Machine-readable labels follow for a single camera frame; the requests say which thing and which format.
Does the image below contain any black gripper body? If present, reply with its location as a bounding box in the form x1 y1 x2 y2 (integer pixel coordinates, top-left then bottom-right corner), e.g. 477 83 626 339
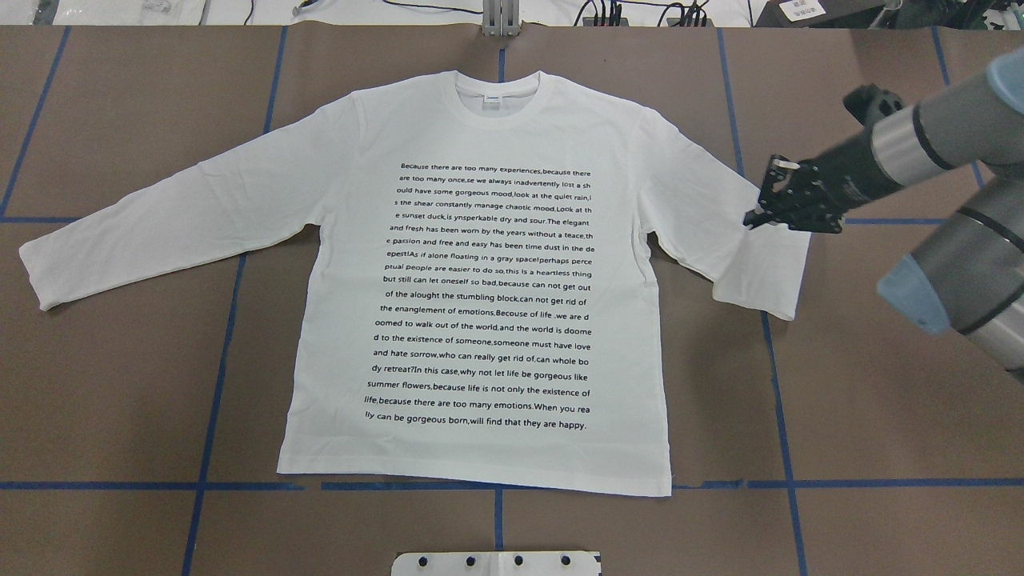
770 136 891 234

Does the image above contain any white long-sleeve printed shirt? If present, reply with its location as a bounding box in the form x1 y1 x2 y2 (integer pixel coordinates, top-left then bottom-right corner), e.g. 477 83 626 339
19 70 810 498

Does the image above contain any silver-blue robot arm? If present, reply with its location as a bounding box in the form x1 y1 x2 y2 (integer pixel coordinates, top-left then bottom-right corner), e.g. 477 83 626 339
743 49 1023 380

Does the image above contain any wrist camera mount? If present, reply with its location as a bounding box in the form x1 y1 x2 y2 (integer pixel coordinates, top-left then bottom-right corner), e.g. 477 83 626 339
842 83 906 127

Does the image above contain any aluminium frame post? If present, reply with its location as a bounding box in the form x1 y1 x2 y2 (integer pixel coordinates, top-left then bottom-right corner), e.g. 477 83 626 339
482 0 522 37

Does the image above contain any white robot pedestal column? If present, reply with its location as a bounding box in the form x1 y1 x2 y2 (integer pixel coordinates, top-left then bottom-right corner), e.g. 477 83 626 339
391 550 602 575

